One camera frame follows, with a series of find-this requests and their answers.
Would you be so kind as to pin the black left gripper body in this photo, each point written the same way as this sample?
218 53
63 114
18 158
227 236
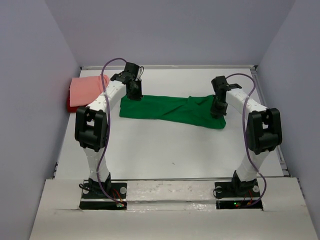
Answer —
136 94

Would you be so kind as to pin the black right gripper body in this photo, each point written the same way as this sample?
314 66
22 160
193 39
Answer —
219 107

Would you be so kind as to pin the green t shirt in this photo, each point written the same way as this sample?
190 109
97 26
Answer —
192 110

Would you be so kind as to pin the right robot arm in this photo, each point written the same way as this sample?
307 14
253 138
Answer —
262 132

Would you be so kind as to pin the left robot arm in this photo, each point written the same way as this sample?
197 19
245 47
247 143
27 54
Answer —
93 124

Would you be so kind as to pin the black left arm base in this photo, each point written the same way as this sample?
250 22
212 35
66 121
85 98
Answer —
97 200

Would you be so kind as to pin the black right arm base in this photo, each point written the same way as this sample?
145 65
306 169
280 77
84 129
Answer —
228 199

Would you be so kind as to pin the pink t shirt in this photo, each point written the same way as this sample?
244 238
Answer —
84 90

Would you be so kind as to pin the dark red t shirt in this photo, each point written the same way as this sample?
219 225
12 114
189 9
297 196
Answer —
69 108

